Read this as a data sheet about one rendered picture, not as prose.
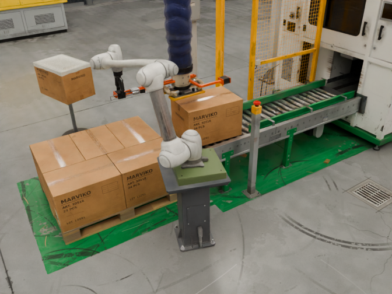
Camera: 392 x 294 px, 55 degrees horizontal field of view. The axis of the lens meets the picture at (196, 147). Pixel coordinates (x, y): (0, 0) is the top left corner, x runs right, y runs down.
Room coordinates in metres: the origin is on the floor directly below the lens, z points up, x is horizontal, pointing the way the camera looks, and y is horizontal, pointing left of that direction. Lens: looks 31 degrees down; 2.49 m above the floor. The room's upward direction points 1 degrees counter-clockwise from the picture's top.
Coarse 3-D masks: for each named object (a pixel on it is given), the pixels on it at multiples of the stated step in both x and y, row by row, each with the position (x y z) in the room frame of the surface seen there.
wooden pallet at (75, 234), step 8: (40, 184) 3.31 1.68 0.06; (152, 200) 2.90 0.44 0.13; (160, 200) 3.04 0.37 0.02; (168, 200) 3.03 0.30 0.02; (176, 200) 3.04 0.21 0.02; (128, 208) 2.78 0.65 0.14; (136, 208) 2.92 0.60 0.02; (144, 208) 2.91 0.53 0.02; (152, 208) 2.91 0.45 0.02; (120, 216) 2.73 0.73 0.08; (128, 216) 2.77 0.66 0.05; (136, 216) 2.81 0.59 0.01; (88, 224) 2.58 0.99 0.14; (96, 224) 2.70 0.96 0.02; (104, 224) 2.70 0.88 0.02; (112, 224) 2.70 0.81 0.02; (64, 232) 2.48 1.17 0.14; (72, 232) 2.51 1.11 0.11; (80, 232) 2.60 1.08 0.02; (88, 232) 2.60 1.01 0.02; (96, 232) 2.61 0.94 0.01; (64, 240) 2.48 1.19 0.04; (72, 240) 2.50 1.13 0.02
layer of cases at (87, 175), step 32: (96, 128) 3.64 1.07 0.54; (128, 128) 3.62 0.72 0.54; (64, 160) 3.02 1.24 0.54; (96, 160) 3.00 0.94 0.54; (128, 160) 2.99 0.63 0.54; (64, 192) 2.52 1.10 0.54; (96, 192) 2.65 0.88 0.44; (128, 192) 2.79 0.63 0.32; (160, 192) 2.95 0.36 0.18; (64, 224) 2.48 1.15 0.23
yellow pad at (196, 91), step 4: (192, 88) 3.27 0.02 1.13; (180, 92) 3.18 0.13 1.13; (192, 92) 3.23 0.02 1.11; (196, 92) 3.24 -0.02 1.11; (200, 92) 3.25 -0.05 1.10; (204, 92) 3.27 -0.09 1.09; (168, 96) 3.18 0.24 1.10; (172, 96) 3.17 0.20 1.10; (176, 96) 3.15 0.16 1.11; (180, 96) 3.15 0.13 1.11; (184, 96) 3.16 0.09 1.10; (188, 96) 3.18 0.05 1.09
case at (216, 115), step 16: (192, 96) 3.51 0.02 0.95; (208, 96) 3.50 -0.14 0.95; (224, 96) 3.49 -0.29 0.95; (176, 112) 3.38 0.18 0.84; (192, 112) 3.16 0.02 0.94; (208, 112) 3.24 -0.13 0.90; (224, 112) 3.32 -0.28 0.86; (240, 112) 3.40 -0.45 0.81; (176, 128) 3.40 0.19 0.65; (192, 128) 3.16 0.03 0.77; (208, 128) 3.24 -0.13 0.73; (224, 128) 3.32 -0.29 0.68; (240, 128) 3.41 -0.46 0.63
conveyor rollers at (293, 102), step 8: (296, 96) 4.39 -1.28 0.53; (304, 96) 4.39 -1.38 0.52; (312, 96) 4.40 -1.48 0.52; (320, 96) 4.32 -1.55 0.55; (328, 96) 4.32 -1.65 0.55; (264, 104) 4.13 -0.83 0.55; (272, 104) 4.12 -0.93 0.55; (280, 104) 4.13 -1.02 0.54; (288, 104) 4.13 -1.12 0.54; (296, 104) 4.14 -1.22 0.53; (304, 104) 4.14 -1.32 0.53; (248, 112) 3.94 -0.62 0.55; (264, 112) 3.95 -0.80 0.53; (272, 112) 3.96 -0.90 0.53; (280, 112) 3.99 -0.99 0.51; (248, 120) 3.77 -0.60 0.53
